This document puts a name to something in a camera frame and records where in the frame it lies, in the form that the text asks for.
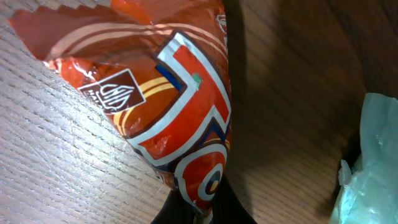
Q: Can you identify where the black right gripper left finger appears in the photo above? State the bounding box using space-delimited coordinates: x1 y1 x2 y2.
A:
151 190 195 224

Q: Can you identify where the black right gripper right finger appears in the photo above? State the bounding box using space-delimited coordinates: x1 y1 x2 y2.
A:
213 175 257 224

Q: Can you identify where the red brown chocolate bar wrapper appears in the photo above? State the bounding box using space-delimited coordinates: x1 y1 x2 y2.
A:
9 0 231 223

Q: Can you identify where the mint green wipes pack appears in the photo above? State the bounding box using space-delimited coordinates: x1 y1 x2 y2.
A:
330 93 397 224

